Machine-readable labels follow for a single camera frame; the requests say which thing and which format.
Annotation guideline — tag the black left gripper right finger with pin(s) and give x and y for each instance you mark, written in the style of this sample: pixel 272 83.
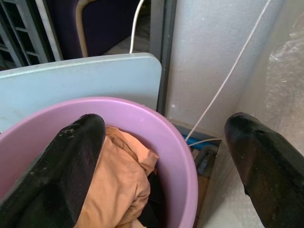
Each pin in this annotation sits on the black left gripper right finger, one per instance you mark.
pixel 263 164

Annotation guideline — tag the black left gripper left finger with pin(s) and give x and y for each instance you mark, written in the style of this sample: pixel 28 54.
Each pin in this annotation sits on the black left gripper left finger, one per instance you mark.
pixel 59 171

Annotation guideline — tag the orange garment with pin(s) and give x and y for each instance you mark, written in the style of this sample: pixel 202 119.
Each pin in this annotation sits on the orange garment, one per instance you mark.
pixel 121 175

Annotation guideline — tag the light blue plastic board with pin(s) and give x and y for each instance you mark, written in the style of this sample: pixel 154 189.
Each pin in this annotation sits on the light blue plastic board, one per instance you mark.
pixel 78 80

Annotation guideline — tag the black garment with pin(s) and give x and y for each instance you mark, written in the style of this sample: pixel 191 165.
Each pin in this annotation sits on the black garment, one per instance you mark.
pixel 153 197

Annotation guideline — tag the pink plastic laundry basin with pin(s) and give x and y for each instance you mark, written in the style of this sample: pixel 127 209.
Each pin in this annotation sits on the pink plastic laundry basin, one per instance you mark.
pixel 164 142

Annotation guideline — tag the grey metal rack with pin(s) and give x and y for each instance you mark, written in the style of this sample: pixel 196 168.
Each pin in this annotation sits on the grey metal rack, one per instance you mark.
pixel 21 31

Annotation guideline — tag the dark purple chair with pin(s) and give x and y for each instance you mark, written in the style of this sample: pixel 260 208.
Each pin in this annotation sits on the dark purple chair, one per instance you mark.
pixel 104 26

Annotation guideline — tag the dark grey door frame post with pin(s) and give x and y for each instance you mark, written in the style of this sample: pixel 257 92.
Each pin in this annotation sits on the dark grey door frame post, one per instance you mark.
pixel 166 54

